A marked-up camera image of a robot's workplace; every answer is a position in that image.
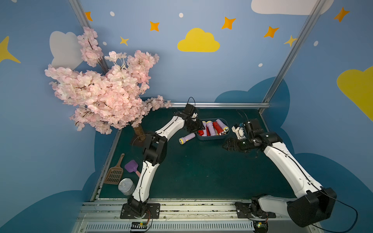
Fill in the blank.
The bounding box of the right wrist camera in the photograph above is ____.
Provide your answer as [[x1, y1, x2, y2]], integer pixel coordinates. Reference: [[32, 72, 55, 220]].
[[232, 124, 246, 140]]

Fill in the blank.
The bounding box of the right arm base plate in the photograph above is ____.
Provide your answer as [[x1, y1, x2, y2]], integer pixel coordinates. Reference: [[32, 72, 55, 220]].
[[235, 201, 276, 219]]

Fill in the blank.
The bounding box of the pink cherry blossom tree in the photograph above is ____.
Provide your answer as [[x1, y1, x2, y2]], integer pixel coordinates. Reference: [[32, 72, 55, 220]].
[[45, 27, 171, 135]]

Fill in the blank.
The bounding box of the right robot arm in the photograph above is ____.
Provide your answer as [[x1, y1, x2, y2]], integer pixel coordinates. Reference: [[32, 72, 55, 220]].
[[224, 119, 337, 227]]

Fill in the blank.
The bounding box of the brown litter scoop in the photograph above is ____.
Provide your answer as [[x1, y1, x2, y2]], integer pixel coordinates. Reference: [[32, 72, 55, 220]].
[[104, 153, 125, 185]]

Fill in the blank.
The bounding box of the purple flashlight bottom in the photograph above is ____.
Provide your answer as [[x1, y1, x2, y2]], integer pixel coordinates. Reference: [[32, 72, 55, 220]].
[[216, 119, 229, 133]]

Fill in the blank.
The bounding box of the clear blue storage box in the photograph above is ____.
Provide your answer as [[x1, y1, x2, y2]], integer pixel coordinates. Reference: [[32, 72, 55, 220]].
[[196, 118, 231, 141]]

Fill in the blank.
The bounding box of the purple pink spatula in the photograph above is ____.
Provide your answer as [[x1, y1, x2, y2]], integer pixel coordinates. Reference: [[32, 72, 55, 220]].
[[124, 160, 141, 177]]

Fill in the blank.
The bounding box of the tree base plate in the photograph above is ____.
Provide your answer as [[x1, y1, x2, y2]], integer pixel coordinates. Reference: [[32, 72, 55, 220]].
[[130, 132, 154, 148]]

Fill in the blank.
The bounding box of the purple flashlight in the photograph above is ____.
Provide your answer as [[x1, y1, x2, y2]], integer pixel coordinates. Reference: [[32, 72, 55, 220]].
[[202, 121, 207, 136], [179, 133, 196, 145], [216, 119, 229, 133], [207, 121, 217, 136]]

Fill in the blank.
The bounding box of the silver tin can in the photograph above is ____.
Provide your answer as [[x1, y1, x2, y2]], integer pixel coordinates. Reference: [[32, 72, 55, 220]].
[[118, 178, 136, 196]]

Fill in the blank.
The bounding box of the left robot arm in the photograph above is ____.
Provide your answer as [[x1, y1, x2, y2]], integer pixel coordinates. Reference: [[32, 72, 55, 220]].
[[127, 103, 205, 217]]

